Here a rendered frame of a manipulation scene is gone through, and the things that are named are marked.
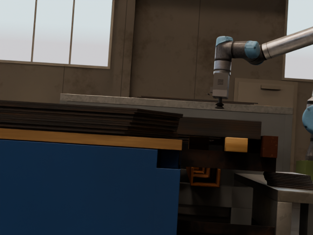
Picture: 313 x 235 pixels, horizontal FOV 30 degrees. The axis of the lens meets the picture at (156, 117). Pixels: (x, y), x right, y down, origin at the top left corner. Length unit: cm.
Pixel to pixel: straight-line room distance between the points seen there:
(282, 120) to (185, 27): 765
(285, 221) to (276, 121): 172
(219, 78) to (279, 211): 107
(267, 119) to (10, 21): 835
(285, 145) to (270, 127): 12
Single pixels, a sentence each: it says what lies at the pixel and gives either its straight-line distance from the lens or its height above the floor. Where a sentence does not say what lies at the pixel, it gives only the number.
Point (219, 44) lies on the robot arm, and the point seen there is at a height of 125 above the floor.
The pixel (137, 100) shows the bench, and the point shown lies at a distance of 327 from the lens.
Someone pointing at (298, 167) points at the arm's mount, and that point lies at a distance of 261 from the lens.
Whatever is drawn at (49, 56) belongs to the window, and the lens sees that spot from 1089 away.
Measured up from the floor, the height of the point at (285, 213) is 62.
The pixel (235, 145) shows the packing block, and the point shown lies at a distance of 162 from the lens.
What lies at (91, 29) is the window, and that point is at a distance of 1086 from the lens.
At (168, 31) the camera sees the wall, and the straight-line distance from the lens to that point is 1080.
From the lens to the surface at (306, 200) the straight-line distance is 163.
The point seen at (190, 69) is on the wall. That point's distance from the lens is 1070.
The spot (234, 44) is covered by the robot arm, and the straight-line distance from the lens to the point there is 258.
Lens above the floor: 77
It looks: 3 degrees up
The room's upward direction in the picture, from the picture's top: 4 degrees clockwise
